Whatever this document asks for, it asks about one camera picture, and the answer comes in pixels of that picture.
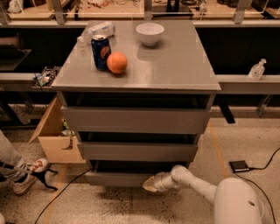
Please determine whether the grey bottom drawer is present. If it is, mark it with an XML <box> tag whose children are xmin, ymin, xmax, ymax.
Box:
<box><xmin>86</xmin><ymin>160</ymin><xmax>189</xmax><ymax>187</ymax></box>

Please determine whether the grey drawer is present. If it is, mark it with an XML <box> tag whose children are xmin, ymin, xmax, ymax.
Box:
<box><xmin>86</xmin><ymin>160</ymin><xmax>189</xmax><ymax>187</ymax></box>
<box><xmin>59</xmin><ymin>91</ymin><xmax>212</xmax><ymax>134</ymax></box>
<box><xmin>78</xmin><ymin>132</ymin><xmax>197</xmax><ymax>162</ymax></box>

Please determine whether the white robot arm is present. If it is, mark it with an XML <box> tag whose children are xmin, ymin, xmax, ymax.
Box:
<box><xmin>143</xmin><ymin>165</ymin><xmax>269</xmax><ymax>224</ymax></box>

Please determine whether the grey middle drawer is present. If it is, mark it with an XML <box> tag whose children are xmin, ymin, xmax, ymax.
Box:
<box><xmin>78</xmin><ymin>132</ymin><xmax>197</xmax><ymax>162</ymax></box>

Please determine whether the grey drawer cabinet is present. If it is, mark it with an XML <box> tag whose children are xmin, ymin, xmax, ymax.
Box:
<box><xmin>51</xmin><ymin>19</ymin><xmax>221</xmax><ymax>176</ymax></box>

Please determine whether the grey top drawer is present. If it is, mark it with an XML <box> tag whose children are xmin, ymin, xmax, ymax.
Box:
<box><xmin>59</xmin><ymin>91</ymin><xmax>212</xmax><ymax>134</ymax></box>

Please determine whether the black foot pedal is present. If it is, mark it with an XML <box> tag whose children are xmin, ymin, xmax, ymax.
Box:
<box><xmin>229</xmin><ymin>160</ymin><xmax>249</xmax><ymax>173</ymax></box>

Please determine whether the cardboard box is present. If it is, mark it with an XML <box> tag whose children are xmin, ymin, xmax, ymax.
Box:
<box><xmin>29</xmin><ymin>96</ymin><xmax>85</xmax><ymax>164</ymax></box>

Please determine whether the orange fruit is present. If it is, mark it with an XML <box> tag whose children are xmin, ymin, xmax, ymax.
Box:
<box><xmin>107</xmin><ymin>52</ymin><xmax>128</xmax><ymax>74</ymax></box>

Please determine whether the white red sneaker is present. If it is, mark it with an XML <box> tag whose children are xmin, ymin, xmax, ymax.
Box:
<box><xmin>13</xmin><ymin>158</ymin><xmax>49</xmax><ymax>196</ymax></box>

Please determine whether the grey trouser leg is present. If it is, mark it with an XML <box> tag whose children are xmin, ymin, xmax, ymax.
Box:
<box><xmin>0</xmin><ymin>129</ymin><xmax>28</xmax><ymax>182</ymax></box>

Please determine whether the blue pepsi can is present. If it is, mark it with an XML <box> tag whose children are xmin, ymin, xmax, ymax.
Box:
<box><xmin>91</xmin><ymin>35</ymin><xmax>111</xmax><ymax>71</ymax></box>

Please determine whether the tray of small parts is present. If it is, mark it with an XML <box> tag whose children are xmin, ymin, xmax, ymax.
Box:
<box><xmin>33</xmin><ymin>66</ymin><xmax>61</xmax><ymax>88</ymax></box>

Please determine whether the white ceramic bowl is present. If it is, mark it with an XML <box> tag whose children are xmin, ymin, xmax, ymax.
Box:
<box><xmin>136</xmin><ymin>23</ymin><xmax>165</xmax><ymax>46</ymax></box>

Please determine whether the clear plastic water bottle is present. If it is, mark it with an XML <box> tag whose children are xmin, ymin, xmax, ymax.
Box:
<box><xmin>77</xmin><ymin>21</ymin><xmax>116</xmax><ymax>44</ymax></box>

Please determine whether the black floor cable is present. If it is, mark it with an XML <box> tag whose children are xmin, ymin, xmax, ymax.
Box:
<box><xmin>33</xmin><ymin>168</ymin><xmax>92</xmax><ymax>224</ymax></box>

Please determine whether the black strap on floor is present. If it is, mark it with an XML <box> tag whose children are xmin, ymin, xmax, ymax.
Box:
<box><xmin>0</xmin><ymin>161</ymin><xmax>60</xmax><ymax>192</ymax></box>

